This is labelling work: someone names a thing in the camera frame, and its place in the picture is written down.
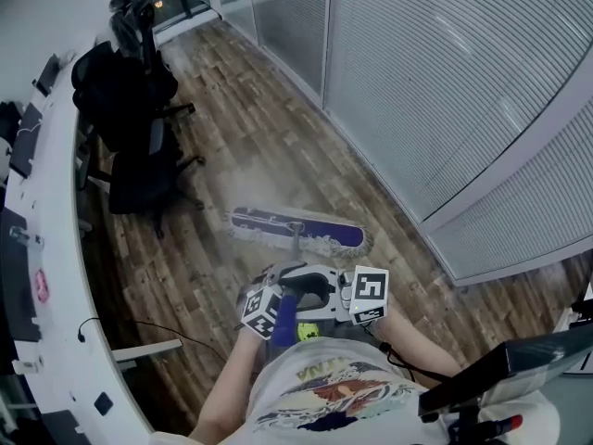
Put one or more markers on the plastic-covered office chair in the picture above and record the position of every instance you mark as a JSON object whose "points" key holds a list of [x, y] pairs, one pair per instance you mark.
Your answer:
{"points": [[127, 21]]}

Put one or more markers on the clear plastic bottle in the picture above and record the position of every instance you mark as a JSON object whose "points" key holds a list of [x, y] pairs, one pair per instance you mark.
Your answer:
{"points": [[27, 237]]}

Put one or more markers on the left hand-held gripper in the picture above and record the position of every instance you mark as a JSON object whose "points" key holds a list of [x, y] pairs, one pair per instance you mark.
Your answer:
{"points": [[259, 311]]}

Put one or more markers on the black square desk grommet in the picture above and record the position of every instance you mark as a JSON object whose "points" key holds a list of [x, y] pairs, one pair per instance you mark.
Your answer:
{"points": [[103, 403]]}

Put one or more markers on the black desk mat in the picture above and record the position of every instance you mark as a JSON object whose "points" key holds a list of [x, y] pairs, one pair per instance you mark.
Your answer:
{"points": [[16, 285]]}

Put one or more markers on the black office chair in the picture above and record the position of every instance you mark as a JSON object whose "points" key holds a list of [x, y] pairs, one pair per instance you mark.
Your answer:
{"points": [[106, 91], [139, 183]]}

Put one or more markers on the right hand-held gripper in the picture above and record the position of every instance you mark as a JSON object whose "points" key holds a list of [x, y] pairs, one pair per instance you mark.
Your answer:
{"points": [[370, 290]]}

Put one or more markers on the small pink item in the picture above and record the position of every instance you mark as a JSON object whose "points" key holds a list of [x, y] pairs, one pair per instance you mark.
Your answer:
{"points": [[41, 285]]}

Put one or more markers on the white printed t-shirt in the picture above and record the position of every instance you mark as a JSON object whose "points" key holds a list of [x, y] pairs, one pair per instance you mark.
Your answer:
{"points": [[333, 401]]}

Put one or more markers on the blue mop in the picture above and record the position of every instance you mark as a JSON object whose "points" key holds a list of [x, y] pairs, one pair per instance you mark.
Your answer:
{"points": [[333, 232]]}

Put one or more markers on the person's left forearm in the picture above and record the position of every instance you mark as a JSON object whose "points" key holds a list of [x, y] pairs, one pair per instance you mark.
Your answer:
{"points": [[227, 387]]}

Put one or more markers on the neon yellow shoe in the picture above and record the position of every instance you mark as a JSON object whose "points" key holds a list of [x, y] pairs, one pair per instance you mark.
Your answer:
{"points": [[307, 332]]}

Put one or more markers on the dark wooden railing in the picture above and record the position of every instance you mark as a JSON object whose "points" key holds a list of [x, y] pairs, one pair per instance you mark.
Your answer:
{"points": [[584, 308]]}

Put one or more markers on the wide white venetian blind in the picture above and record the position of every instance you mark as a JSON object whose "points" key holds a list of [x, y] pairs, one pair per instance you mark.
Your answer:
{"points": [[440, 63]]}

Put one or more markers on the frosted glass wall panel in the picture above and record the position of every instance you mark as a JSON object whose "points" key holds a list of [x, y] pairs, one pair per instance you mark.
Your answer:
{"points": [[278, 16]]}

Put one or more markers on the person's right forearm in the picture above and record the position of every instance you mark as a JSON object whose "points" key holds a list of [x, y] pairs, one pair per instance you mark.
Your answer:
{"points": [[412, 341]]}

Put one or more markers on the dark camouflage trousers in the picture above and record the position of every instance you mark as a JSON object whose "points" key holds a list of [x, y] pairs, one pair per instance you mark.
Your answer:
{"points": [[352, 334]]}

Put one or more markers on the narrow white venetian blind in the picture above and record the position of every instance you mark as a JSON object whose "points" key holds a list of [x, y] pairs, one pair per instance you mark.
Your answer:
{"points": [[533, 216]]}

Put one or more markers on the black desk monitor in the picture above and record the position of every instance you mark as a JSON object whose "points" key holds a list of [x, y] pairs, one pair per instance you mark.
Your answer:
{"points": [[48, 74], [25, 139]]}

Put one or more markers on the long white desk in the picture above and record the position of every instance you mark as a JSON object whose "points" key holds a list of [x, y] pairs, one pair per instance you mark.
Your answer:
{"points": [[55, 248]]}

